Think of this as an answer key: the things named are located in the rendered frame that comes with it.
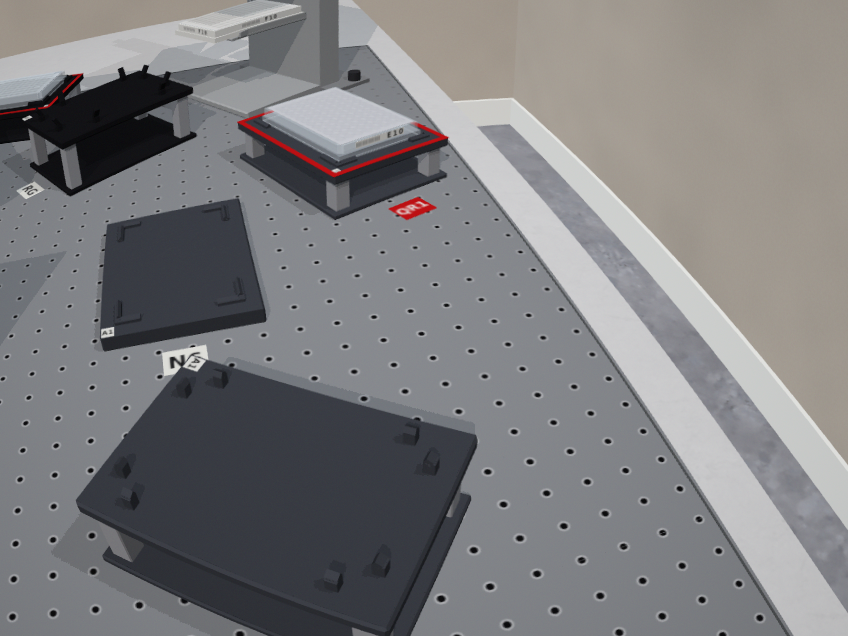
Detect grey perforated work table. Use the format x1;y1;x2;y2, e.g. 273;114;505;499
0;98;794;636

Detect grey shelf rack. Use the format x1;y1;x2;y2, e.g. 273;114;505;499
187;0;339;118

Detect dark grey plate on raised base with corner posts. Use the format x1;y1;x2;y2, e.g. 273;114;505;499
76;355;478;636

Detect black two-tier stand with grey legs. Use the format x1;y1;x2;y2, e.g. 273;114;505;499
21;65;197;196

